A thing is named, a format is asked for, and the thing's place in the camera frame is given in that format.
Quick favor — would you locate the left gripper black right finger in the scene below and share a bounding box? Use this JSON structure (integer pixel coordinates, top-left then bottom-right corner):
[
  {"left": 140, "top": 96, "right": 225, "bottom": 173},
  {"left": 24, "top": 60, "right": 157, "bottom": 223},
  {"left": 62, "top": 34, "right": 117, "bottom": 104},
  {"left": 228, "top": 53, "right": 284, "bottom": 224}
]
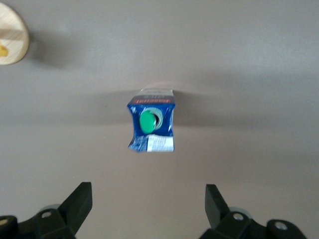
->
[{"left": 201, "top": 184, "right": 268, "bottom": 239}]

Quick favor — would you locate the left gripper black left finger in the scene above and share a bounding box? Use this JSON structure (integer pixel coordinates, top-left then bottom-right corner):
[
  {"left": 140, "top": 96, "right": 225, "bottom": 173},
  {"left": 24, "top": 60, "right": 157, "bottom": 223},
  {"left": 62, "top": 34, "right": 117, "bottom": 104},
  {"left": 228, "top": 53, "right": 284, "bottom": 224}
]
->
[{"left": 34, "top": 182, "right": 93, "bottom": 239}]

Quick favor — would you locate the wooden mug tree stand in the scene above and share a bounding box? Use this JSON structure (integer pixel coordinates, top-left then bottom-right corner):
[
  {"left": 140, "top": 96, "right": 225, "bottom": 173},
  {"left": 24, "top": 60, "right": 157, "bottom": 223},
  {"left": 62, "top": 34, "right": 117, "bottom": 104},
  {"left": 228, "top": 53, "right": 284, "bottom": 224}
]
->
[{"left": 0, "top": 2, "right": 30, "bottom": 66}]

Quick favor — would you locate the blue and white milk carton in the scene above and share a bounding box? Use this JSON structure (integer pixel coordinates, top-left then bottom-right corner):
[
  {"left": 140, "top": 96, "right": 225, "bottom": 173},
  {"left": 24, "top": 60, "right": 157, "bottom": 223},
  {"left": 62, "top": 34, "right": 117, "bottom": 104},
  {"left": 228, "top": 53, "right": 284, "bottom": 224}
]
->
[{"left": 126, "top": 88, "right": 176, "bottom": 152}]

